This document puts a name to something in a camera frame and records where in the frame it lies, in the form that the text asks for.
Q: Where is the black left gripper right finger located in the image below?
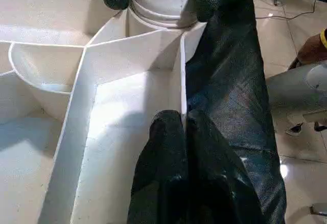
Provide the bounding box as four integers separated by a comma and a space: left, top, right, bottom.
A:
186, 110, 267, 224

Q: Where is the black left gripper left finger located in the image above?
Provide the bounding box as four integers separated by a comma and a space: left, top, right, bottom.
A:
127, 109, 191, 224

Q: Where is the white plastic table top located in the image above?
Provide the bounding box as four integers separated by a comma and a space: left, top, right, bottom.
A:
0, 0, 208, 224

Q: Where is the bare person hand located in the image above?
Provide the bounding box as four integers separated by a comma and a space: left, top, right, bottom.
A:
297, 33, 327, 64

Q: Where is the black work mat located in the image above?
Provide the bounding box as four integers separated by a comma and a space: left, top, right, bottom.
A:
0, 0, 288, 224

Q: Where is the black sleeve with yellow band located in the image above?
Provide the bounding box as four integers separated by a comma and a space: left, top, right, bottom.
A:
318, 27, 327, 51

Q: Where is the thin floor cable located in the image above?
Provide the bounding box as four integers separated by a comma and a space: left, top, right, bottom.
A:
254, 0, 318, 22

